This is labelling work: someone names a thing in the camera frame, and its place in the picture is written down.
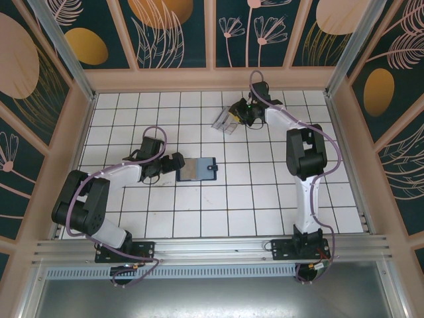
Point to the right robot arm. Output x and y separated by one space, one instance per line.
306 205

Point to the grey metal sheet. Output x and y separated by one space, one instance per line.
212 298

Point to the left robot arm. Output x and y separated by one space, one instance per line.
116 174

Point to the short aluminium side rail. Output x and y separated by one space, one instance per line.
367 223

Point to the aluminium frame post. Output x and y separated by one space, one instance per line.
69 56
353 49

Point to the navy card holder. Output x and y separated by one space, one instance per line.
207 170

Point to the long aluminium rail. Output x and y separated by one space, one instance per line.
212 248

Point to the silver credit card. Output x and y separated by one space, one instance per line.
190 169

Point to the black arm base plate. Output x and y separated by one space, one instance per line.
145 251
281 250

